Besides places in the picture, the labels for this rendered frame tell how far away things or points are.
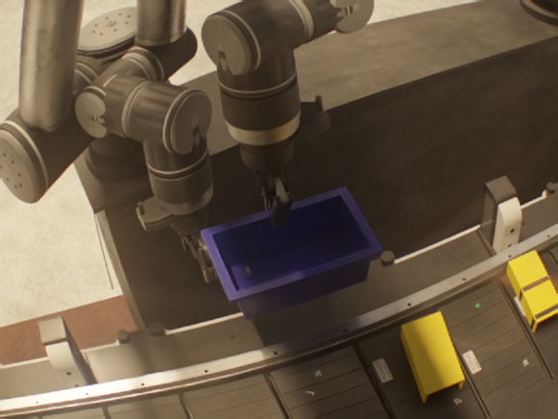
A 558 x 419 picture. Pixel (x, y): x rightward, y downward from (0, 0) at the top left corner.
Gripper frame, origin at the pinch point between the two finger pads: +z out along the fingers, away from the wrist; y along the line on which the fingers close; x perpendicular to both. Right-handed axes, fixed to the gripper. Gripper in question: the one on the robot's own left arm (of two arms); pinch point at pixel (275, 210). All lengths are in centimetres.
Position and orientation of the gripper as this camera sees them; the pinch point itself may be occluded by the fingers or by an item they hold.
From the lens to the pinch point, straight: 130.4
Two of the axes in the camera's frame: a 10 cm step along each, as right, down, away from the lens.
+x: 9.4, -2.9, 1.7
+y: 3.2, 6.2, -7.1
